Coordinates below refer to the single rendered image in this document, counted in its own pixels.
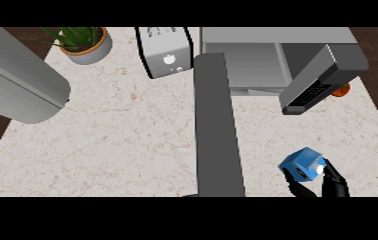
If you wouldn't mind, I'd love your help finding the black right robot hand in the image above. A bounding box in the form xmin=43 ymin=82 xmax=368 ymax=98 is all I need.
xmin=281 ymin=158 xmax=352 ymax=198

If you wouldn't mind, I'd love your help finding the blue milk carton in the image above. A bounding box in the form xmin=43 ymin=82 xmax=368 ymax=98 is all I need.
xmin=278 ymin=146 xmax=328 ymax=183

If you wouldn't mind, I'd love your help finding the dark grey microwave door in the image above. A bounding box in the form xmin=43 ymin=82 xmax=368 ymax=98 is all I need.
xmin=192 ymin=52 xmax=247 ymax=198

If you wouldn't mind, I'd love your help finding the grey microwave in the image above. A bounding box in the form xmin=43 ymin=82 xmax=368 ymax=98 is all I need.
xmin=199 ymin=27 xmax=371 ymax=116

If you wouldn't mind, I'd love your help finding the orange round object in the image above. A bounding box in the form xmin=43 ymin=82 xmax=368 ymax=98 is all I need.
xmin=329 ymin=82 xmax=353 ymax=98

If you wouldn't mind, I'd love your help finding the silver toaster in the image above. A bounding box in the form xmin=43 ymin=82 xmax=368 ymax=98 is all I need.
xmin=133 ymin=27 xmax=195 ymax=80

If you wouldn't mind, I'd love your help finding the grey pot with orange rim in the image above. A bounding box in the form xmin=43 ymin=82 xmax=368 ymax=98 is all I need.
xmin=56 ymin=27 xmax=114 ymax=66

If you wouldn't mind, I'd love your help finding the green leafy plant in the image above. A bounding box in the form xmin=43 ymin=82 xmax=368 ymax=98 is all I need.
xmin=28 ymin=27 xmax=105 ymax=54

